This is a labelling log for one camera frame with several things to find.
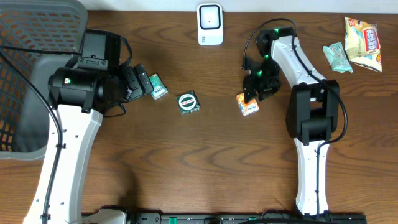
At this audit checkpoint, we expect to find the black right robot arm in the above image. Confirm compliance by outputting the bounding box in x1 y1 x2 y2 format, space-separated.
243 27 340 218

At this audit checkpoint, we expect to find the large yellow snack bag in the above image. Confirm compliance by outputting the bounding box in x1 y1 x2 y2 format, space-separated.
345 17 382 72

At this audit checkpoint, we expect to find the black left camera cable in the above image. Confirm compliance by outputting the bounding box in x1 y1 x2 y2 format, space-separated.
0 45 83 224

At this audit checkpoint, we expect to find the black right camera cable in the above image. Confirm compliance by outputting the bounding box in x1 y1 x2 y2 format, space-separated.
241 17 348 218

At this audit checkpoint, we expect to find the light teal snack packet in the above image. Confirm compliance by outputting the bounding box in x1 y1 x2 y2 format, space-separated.
323 42 353 73

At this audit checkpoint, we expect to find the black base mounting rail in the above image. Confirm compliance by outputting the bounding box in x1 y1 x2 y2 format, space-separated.
82 212 368 224

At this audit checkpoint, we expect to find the orange tissue packet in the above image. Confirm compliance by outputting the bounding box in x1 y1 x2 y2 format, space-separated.
236 93 260 116

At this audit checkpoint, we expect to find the black camera cable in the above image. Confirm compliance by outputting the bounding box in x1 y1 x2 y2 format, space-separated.
0 45 83 224
241 17 348 218

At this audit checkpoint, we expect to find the grey plastic mesh basket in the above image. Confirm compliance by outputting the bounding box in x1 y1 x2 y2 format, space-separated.
1 0 88 161

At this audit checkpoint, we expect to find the white barcode scanner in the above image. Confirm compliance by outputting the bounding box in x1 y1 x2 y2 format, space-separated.
197 3 224 46

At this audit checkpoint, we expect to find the dark green Zam-Buk box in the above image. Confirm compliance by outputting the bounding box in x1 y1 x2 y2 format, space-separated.
176 91 200 115

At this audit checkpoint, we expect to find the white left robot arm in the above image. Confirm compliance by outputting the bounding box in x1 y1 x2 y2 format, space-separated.
24 29 153 223

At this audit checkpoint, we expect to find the green Kleenex tissue packet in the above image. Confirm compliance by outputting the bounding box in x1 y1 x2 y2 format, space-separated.
149 74 168 100

